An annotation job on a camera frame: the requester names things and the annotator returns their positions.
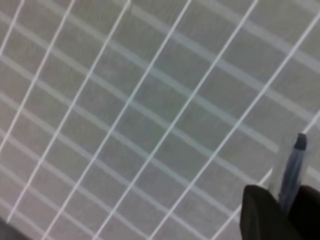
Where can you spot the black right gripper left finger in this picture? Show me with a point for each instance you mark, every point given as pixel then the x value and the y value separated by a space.
pixel 262 219

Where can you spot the grey checked tablecloth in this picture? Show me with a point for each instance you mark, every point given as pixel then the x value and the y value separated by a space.
pixel 145 119

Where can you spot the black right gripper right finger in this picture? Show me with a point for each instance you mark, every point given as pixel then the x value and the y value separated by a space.
pixel 305 213

